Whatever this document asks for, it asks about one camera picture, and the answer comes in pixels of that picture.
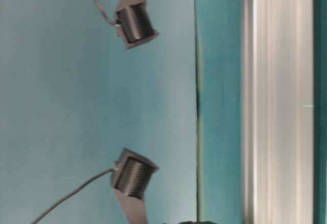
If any lower camera cable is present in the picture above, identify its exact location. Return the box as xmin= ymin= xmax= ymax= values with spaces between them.
xmin=32 ymin=166 xmax=120 ymax=224

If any camera cable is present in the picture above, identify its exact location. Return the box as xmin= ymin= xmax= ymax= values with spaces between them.
xmin=81 ymin=0 xmax=121 ymax=28
xmin=32 ymin=166 xmax=120 ymax=224

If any lower black gripper body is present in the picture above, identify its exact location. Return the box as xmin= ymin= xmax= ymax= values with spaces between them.
xmin=178 ymin=221 xmax=212 ymax=224

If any upper camera cable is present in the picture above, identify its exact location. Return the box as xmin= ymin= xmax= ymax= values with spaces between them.
xmin=81 ymin=0 xmax=121 ymax=28

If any silver aluminium rail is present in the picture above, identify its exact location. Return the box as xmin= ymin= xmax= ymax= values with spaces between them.
xmin=241 ymin=0 xmax=314 ymax=223

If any lower wrist camera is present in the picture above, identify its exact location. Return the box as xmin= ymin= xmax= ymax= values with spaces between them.
xmin=111 ymin=148 xmax=158 ymax=224

